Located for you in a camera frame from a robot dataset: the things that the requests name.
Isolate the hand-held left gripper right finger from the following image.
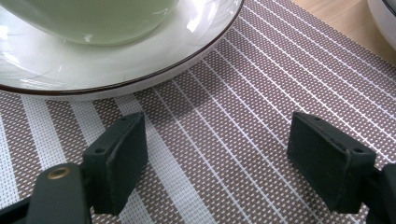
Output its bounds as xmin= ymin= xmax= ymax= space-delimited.
xmin=287 ymin=111 xmax=377 ymax=214

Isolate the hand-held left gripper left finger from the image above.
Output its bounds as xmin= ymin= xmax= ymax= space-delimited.
xmin=81 ymin=111 xmax=149 ymax=217

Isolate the white plate black rim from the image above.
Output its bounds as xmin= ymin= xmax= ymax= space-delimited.
xmin=0 ymin=0 xmax=246 ymax=101
xmin=367 ymin=0 xmax=396 ymax=50

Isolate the green ceramic bowl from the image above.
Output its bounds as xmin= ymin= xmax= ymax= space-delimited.
xmin=0 ymin=0 xmax=180 ymax=47

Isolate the grey striped placemat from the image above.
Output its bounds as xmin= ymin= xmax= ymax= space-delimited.
xmin=0 ymin=0 xmax=396 ymax=224

